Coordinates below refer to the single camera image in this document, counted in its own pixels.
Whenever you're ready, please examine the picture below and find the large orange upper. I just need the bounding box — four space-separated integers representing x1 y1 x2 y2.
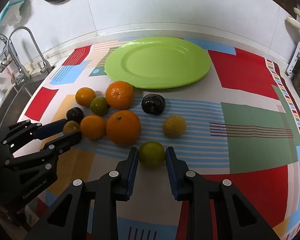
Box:
105 81 134 110

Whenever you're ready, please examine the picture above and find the small orange upper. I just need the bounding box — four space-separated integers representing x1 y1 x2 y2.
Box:
75 87 96 107

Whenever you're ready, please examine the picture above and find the yellow-green spotted fruit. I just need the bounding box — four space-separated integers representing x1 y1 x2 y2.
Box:
162 115 186 138

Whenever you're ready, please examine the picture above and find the small orange lower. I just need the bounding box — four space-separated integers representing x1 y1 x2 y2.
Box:
80 115 106 140

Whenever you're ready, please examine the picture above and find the dark purple plum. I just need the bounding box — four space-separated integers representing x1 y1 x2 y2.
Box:
141 94 166 116

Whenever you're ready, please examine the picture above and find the small green citrus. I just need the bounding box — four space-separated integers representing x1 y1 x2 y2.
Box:
90 96 110 116

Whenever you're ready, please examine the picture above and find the teal white package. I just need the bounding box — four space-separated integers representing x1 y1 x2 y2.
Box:
0 0 25 27

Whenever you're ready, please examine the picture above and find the chrome faucet right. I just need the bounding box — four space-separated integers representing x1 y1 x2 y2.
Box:
7 26 52 81

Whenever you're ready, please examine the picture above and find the steel sink basin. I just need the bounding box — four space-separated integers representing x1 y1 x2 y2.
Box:
0 79 43 128

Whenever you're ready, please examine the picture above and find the cream handle lower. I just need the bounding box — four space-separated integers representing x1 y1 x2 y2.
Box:
286 17 300 31

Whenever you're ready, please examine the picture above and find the large orange lower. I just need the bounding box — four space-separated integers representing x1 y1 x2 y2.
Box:
106 110 141 146

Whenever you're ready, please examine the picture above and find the green round plate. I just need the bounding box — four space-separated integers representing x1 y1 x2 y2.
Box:
105 37 211 89

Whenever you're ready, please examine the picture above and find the white rack bracket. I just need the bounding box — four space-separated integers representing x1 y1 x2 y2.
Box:
286 42 300 77

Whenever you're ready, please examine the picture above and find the green lime fruit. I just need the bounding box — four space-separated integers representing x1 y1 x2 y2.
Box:
139 141 166 169

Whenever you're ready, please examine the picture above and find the small dark plum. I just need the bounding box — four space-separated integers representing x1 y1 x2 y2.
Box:
66 107 84 124

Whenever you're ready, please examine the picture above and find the small yellow-brown fruit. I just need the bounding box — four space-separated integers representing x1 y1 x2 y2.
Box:
63 121 81 135

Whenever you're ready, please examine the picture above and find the small orange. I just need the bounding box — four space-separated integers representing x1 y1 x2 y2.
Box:
80 115 106 140
75 87 96 107

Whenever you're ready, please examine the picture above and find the colourful patterned table mat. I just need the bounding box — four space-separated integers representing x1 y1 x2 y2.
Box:
19 37 300 239

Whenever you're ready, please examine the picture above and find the large orange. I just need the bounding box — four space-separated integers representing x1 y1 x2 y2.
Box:
106 110 141 146
105 81 134 110

